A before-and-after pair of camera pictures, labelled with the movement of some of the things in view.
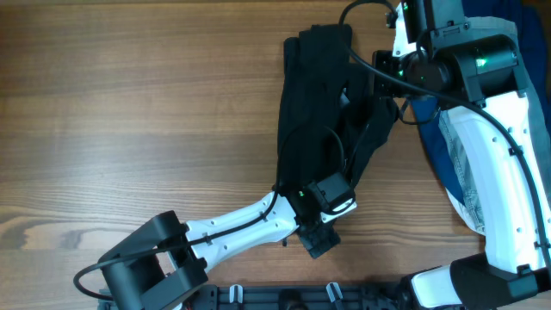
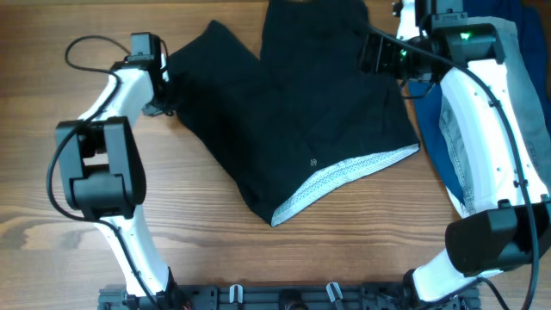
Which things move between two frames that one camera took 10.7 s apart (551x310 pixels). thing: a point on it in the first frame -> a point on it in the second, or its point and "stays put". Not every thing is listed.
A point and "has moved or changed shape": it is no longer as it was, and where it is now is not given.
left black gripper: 322,241 -> 179,100
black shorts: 330,117 has moved or changed shape
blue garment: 531,20 stays put
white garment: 462,211 stays put
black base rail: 282,297 stays put
